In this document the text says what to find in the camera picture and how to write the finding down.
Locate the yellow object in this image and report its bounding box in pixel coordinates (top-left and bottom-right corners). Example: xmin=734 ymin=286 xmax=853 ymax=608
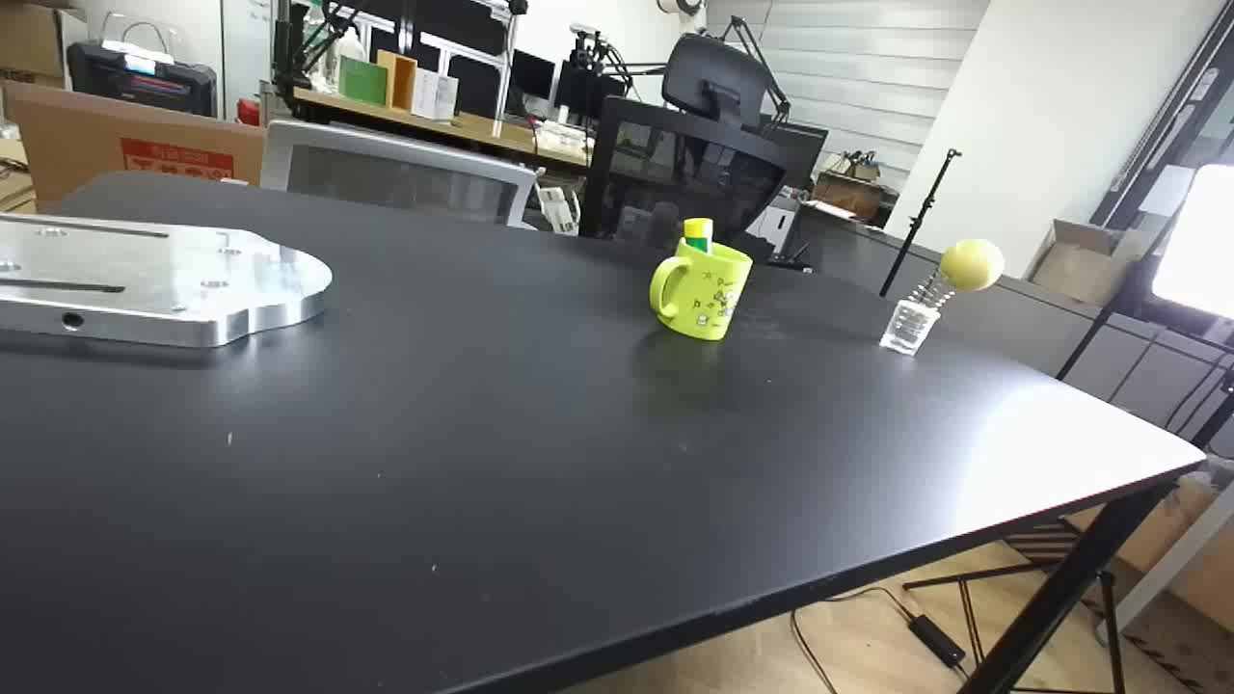
xmin=683 ymin=216 xmax=712 ymax=252

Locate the yellow-green plastic mug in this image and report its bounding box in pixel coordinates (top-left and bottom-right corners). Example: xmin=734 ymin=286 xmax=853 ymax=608
xmin=647 ymin=241 xmax=754 ymax=342

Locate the black office chair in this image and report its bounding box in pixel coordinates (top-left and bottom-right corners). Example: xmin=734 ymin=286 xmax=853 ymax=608
xmin=579 ymin=35 xmax=824 ymax=267

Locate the wooden desk with items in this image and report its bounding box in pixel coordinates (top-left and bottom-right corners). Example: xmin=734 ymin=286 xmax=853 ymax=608
xmin=292 ymin=87 xmax=589 ymax=168

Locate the yellow ball on stick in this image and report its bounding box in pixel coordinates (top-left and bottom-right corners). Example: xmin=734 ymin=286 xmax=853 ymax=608
xmin=940 ymin=238 xmax=1002 ymax=292

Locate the grey framed panel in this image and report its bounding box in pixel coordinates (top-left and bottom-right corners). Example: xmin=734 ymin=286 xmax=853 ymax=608
xmin=259 ymin=121 xmax=536 ymax=229

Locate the black thin pole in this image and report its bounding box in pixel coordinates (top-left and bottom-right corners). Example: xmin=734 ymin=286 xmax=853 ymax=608
xmin=881 ymin=148 xmax=963 ymax=298

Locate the black table leg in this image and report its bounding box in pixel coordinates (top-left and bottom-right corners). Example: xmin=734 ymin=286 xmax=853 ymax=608
xmin=962 ymin=482 xmax=1170 ymax=694

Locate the bright studio light panel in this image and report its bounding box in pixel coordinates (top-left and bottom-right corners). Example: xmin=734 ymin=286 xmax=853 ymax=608
xmin=1155 ymin=167 xmax=1234 ymax=321

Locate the black case on box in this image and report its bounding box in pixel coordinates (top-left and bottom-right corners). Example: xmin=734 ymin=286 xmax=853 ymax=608
xmin=67 ymin=41 xmax=216 ymax=114

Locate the brown cardboard box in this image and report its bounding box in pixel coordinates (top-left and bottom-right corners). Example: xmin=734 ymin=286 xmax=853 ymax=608
xmin=4 ymin=81 xmax=266 ymax=211

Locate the black power adapter cable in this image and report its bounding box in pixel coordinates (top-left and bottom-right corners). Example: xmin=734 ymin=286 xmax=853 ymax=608
xmin=784 ymin=583 xmax=971 ymax=694

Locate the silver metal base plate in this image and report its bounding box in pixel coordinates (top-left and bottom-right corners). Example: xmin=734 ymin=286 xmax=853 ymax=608
xmin=0 ymin=211 xmax=333 ymax=352

